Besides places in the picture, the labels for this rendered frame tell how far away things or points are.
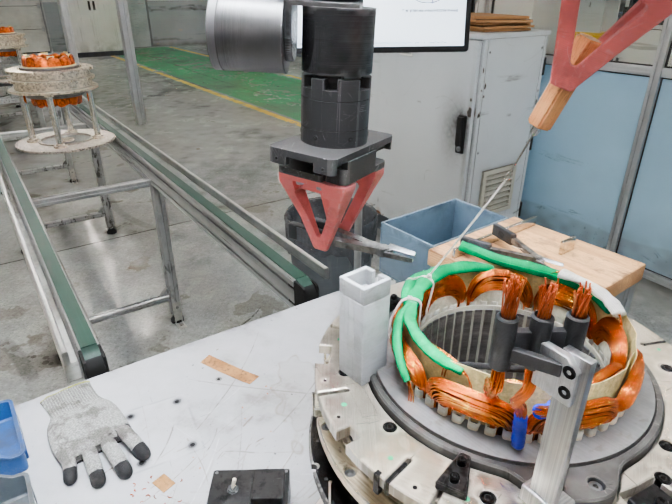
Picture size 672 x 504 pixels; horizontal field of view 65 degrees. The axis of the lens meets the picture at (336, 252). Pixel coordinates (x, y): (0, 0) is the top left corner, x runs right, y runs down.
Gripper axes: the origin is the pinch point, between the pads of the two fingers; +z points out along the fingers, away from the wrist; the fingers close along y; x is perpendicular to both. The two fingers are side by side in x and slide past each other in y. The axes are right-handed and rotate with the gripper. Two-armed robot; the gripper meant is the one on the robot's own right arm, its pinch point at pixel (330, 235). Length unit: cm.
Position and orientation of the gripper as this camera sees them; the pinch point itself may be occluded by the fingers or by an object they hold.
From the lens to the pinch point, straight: 49.5
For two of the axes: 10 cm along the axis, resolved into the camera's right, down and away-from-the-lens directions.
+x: 8.4, 2.8, -4.6
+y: -5.4, 3.7, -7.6
